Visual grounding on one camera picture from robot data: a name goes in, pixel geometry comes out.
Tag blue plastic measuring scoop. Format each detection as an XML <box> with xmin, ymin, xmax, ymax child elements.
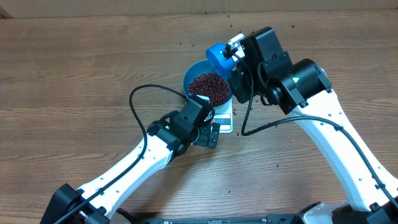
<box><xmin>206</xmin><ymin>43</ymin><xmax>235</xmax><ymax>79</ymax></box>

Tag blue metal bowl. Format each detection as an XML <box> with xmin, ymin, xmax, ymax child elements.
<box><xmin>183</xmin><ymin>60</ymin><xmax>233</xmax><ymax>114</ymax></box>

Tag white digital kitchen scale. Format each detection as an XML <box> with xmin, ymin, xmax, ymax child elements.
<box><xmin>212</xmin><ymin>99</ymin><xmax>233</xmax><ymax>134</ymax></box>

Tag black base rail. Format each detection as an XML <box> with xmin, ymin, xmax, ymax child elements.
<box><xmin>132</xmin><ymin>214</ymin><xmax>303</xmax><ymax>224</ymax></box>

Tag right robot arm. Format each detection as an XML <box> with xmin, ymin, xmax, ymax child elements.
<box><xmin>222</xmin><ymin>27</ymin><xmax>397</xmax><ymax>223</ymax></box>

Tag red beans in bowl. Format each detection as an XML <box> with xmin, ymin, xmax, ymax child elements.
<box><xmin>188</xmin><ymin>73</ymin><xmax>230</xmax><ymax>107</ymax></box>

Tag left black cable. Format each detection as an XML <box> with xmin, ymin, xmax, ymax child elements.
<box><xmin>52</xmin><ymin>83</ymin><xmax>189</xmax><ymax>224</ymax></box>

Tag right black cable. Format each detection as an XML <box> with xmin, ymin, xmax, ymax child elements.
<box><xmin>233</xmin><ymin>52</ymin><xmax>398</xmax><ymax>209</ymax></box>

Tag black cable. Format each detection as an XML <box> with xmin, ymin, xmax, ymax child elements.
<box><xmin>52</xmin><ymin>83</ymin><xmax>189</xmax><ymax>224</ymax></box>
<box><xmin>233</xmin><ymin>52</ymin><xmax>398</xmax><ymax>209</ymax></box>

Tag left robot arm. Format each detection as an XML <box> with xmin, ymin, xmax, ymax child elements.
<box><xmin>41</xmin><ymin>95</ymin><xmax>220</xmax><ymax>223</ymax></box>

